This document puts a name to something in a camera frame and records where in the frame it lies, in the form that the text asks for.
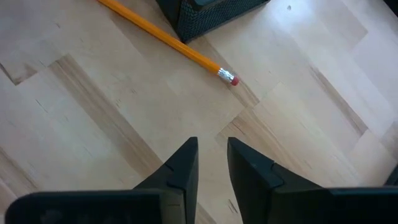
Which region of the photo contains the yellow pencil with eraser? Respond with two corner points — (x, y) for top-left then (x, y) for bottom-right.
(96, 0), (240, 87)

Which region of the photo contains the black mesh desk organizer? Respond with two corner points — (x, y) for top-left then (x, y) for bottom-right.
(155, 0), (271, 44)

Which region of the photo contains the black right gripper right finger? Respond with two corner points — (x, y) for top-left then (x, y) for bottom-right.
(226, 136), (398, 224)

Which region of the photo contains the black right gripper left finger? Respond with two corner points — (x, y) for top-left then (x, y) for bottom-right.
(4, 136), (199, 224)

